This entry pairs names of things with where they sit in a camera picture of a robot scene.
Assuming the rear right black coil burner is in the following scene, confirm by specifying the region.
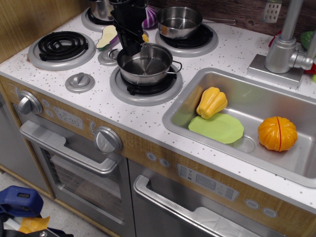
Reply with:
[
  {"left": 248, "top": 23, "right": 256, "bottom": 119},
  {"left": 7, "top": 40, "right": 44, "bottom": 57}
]
[{"left": 160, "top": 24, "right": 214, "bottom": 49}]

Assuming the oven dial knob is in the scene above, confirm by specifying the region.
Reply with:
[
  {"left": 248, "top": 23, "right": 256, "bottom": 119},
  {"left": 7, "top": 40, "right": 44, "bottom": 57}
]
[
  {"left": 17, "top": 90, "right": 43, "bottom": 115},
  {"left": 94, "top": 126, "right": 123, "bottom": 154}
]

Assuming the grey stove knob upper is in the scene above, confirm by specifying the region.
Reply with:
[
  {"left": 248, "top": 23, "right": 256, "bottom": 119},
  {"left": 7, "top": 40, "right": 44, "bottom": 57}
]
[{"left": 98, "top": 48, "right": 121, "bottom": 66}]

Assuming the silver slotted spatula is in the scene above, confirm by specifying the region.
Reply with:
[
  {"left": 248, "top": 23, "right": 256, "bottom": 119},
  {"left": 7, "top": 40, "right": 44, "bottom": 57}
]
[{"left": 261, "top": 0, "right": 282, "bottom": 23}]

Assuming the front right black coil burner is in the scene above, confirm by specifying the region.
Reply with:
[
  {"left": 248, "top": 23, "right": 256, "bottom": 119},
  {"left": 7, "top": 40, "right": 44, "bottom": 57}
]
[{"left": 121, "top": 68, "right": 177, "bottom": 95}]

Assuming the toy eggplant half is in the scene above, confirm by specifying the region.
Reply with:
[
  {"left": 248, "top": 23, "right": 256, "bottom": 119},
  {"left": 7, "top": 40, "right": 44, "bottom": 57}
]
[{"left": 96, "top": 25, "right": 118, "bottom": 50}]

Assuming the dishwasher control panel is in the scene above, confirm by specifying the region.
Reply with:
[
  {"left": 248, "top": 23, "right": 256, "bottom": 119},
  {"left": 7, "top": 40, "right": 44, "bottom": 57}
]
[{"left": 176, "top": 163, "right": 239, "bottom": 201}]

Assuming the steel saucepan with long handle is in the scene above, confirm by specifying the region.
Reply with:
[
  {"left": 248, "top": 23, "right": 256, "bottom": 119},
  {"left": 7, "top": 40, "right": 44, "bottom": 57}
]
[{"left": 157, "top": 6, "right": 237, "bottom": 40}]

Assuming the grey stove knob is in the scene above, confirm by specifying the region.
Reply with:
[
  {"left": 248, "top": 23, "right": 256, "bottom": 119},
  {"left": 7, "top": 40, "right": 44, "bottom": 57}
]
[
  {"left": 65, "top": 73, "right": 95, "bottom": 93},
  {"left": 98, "top": 48, "right": 121, "bottom": 66}
]

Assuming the rear left black coil burner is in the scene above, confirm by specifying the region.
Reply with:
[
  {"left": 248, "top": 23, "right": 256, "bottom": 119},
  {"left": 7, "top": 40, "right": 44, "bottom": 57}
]
[{"left": 86, "top": 7, "right": 113, "bottom": 25}]

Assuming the steel two-handled pot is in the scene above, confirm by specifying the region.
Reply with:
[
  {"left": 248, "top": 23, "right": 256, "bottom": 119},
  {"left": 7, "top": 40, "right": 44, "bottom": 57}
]
[{"left": 109, "top": 43, "right": 183, "bottom": 86}]

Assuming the blue clamp tool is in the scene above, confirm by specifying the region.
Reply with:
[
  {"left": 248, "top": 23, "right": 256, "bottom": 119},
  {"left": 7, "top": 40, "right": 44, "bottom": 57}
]
[{"left": 0, "top": 186, "right": 43, "bottom": 217}]

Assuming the yellow toy bell pepper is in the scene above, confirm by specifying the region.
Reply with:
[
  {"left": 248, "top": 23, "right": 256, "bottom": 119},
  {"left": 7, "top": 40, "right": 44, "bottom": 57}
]
[{"left": 196, "top": 87, "right": 228, "bottom": 119}]

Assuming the silver toy faucet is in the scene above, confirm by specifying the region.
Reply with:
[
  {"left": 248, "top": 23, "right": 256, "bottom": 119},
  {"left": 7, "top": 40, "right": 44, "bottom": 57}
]
[{"left": 247, "top": 0, "right": 316, "bottom": 89}]

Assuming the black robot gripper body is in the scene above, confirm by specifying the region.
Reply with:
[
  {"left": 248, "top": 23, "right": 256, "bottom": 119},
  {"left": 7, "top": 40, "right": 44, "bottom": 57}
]
[{"left": 109, "top": 0, "right": 148, "bottom": 40}]

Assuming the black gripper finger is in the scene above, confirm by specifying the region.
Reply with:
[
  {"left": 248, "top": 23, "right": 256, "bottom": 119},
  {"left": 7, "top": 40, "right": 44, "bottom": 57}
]
[{"left": 119, "top": 32, "right": 146, "bottom": 56}]

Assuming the oven clock display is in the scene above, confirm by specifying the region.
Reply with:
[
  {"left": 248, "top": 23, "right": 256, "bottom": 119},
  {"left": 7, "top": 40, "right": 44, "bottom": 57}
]
[{"left": 53, "top": 107, "right": 83, "bottom": 130}]

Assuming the black coil burner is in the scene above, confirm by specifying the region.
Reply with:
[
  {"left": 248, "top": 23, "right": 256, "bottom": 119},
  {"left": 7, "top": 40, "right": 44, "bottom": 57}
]
[
  {"left": 86, "top": 7, "right": 113, "bottom": 25},
  {"left": 160, "top": 24, "right": 214, "bottom": 49},
  {"left": 121, "top": 68, "right": 177, "bottom": 95},
  {"left": 38, "top": 31, "right": 89, "bottom": 61}
]

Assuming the orange toy pumpkin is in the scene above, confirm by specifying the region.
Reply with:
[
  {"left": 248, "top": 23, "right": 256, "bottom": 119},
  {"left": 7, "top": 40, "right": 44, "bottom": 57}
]
[{"left": 257, "top": 117, "right": 298, "bottom": 152}]

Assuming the toy oven door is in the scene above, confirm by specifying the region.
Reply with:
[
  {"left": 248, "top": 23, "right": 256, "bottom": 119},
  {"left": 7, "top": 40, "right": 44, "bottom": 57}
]
[{"left": 19, "top": 113, "right": 135, "bottom": 237}]

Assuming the tall steel pot rear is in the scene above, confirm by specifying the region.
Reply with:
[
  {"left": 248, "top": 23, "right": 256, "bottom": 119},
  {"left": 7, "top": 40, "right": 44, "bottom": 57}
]
[{"left": 89, "top": 0, "right": 114, "bottom": 21}]

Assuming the yellow tape piece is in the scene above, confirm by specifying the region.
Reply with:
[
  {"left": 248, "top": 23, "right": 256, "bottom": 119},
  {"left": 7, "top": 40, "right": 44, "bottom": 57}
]
[{"left": 18, "top": 216, "right": 50, "bottom": 234}]

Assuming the grey stove knob lower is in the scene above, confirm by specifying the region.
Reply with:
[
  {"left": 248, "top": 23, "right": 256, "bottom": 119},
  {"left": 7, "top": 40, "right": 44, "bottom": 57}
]
[{"left": 65, "top": 73, "right": 95, "bottom": 93}]

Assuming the right oven dial knob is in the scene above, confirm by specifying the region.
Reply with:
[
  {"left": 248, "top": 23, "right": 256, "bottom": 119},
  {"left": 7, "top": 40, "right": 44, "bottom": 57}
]
[{"left": 94, "top": 126, "right": 123, "bottom": 154}]

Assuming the left oven dial knob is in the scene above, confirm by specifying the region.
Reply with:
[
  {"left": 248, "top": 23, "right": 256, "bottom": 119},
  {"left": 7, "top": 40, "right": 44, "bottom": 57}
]
[{"left": 17, "top": 90, "right": 43, "bottom": 115}]

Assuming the green toy plate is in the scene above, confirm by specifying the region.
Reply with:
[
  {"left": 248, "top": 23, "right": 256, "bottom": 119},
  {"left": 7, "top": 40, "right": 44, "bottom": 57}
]
[{"left": 188, "top": 113, "right": 244, "bottom": 144}]

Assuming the silver toy sink basin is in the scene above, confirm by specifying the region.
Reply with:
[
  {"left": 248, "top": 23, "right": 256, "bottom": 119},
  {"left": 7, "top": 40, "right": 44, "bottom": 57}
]
[{"left": 162, "top": 68, "right": 316, "bottom": 188}]

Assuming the red toy item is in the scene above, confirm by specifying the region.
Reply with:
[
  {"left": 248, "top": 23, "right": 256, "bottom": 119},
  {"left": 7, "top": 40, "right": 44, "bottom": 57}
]
[{"left": 269, "top": 30, "right": 282, "bottom": 48}]

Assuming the green toy vegetable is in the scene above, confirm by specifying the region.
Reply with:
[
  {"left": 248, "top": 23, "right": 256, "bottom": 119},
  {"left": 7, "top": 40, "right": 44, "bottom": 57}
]
[{"left": 300, "top": 31, "right": 314, "bottom": 50}]

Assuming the front left black coil burner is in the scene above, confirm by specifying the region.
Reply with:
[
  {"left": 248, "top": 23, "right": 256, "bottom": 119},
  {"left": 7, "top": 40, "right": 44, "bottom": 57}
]
[{"left": 38, "top": 31, "right": 89, "bottom": 61}]

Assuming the toy dishwasher door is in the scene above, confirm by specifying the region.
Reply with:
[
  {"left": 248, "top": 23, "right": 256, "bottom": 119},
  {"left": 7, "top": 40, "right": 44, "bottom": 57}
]
[{"left": 127, "top": 158, "right": 313, "bottom": 237}]

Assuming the purple toy onion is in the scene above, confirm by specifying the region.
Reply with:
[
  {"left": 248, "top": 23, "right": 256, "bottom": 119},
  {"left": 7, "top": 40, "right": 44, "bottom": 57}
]
[{"left": 142, "top": 6, "right": 157, "bottom": 29}]

